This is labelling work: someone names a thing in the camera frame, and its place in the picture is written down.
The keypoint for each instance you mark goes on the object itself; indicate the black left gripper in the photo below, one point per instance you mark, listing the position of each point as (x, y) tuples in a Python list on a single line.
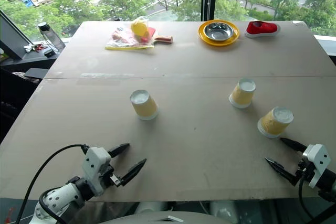
[(108, 174)]

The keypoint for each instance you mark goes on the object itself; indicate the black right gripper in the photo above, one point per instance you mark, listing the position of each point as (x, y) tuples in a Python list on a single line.
[(305, 169)]

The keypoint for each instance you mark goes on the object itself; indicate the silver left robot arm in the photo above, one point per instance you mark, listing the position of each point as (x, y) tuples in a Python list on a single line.
[(61, 198)]

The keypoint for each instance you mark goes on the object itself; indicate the yellow ribbed paper cup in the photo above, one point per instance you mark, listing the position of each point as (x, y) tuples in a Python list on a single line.
[(273, 125), (146, 108), (242, 95)]

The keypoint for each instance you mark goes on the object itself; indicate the white rounded shape under table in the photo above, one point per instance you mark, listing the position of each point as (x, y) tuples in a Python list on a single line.
[(151, 207)]

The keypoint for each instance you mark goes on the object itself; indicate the clear plastic zip bag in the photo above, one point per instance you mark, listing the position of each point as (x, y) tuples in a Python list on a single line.
[(119, 41)]

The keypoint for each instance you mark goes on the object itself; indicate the dark grey flat pad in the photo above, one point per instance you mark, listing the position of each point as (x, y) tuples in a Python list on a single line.
[(36, 73)]

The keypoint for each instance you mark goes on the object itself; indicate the red table tennis paddle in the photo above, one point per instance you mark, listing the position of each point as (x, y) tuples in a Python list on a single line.
[(164, 39)]

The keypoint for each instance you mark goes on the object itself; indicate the red shoe with white sole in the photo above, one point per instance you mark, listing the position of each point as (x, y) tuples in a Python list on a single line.
[(262, 28)]

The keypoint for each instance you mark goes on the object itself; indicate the yellow toy fruit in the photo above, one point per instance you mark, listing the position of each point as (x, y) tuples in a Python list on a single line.
[(139, 29)]

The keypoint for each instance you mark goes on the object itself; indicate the small black device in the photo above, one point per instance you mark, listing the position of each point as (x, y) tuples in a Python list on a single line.
[(49, 52)]

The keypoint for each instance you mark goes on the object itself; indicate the stainless steel bowl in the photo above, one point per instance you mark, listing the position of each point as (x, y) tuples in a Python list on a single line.
[(218, 32)]

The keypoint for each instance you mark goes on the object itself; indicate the yellow round plate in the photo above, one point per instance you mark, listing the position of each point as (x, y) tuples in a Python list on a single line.
[(202, 38)]

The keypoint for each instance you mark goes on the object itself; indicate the clear water bottle black cap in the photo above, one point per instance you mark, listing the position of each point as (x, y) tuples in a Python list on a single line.
[(51, 36)]

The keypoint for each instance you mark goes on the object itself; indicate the crumpled white paper scrap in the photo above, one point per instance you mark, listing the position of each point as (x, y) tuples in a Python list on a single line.
[(27, 48)]

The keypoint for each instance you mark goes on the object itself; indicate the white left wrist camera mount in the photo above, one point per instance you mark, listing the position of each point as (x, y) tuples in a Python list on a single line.
[(94, 166)]

